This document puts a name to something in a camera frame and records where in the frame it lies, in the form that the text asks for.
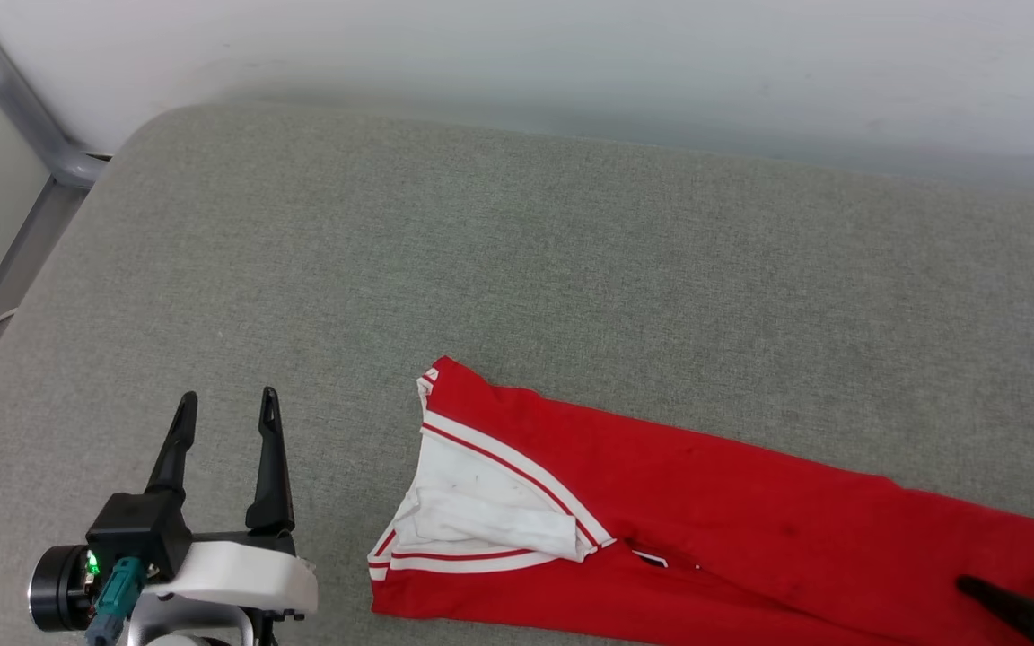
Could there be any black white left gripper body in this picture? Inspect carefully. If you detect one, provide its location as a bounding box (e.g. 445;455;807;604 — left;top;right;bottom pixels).
84;489;320;622

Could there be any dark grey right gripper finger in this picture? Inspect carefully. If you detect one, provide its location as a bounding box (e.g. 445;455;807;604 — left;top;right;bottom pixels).
956;575;1034;645

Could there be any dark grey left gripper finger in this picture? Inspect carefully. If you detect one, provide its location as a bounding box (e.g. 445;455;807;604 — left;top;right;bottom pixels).
145;391;200;500
244;386;296;536

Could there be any red and white shirt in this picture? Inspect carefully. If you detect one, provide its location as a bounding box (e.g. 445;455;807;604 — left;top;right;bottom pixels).
366;355;1034;646

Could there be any teal cable connector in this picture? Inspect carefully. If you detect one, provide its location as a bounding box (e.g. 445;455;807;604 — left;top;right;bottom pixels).
86;556;146;646

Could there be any grey metal frame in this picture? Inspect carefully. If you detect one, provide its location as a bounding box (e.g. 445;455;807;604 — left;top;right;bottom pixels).
0;0;112;442

